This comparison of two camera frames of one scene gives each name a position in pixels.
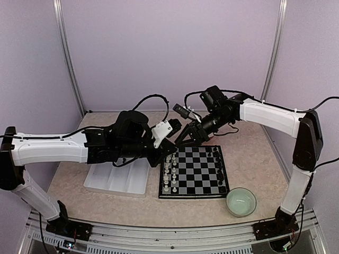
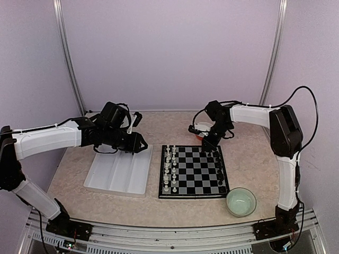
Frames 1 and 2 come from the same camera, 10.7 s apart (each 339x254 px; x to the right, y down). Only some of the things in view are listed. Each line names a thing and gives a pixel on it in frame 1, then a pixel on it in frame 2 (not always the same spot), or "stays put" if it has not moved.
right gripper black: (197, 132) to (212, 144)
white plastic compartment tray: (130, 180) stays put
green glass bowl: (240, 201) stays put
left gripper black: (162, 153) to (134, 145)
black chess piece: (222, 189) stays put
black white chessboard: (194, 172) stays put
